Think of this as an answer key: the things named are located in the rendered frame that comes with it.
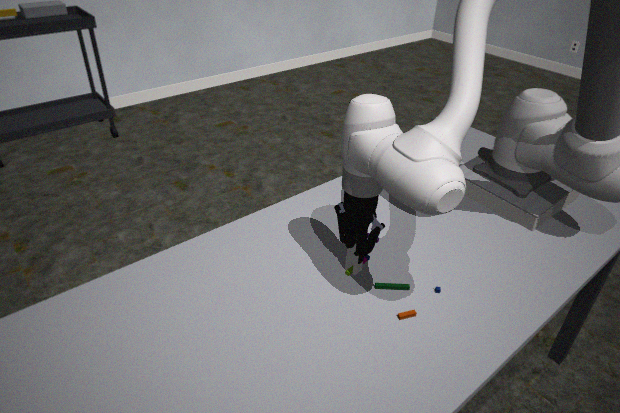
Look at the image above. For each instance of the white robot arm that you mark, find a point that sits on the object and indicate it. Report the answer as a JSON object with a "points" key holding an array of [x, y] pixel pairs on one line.
{"points": [[420, 168]]}

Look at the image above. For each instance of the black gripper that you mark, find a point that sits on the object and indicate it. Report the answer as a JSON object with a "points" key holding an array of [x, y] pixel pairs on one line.
{"points": [[355, 225]]}

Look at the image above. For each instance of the orange rod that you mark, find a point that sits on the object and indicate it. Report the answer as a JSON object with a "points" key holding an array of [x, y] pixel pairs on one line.
{"points": [[406, 314]]}

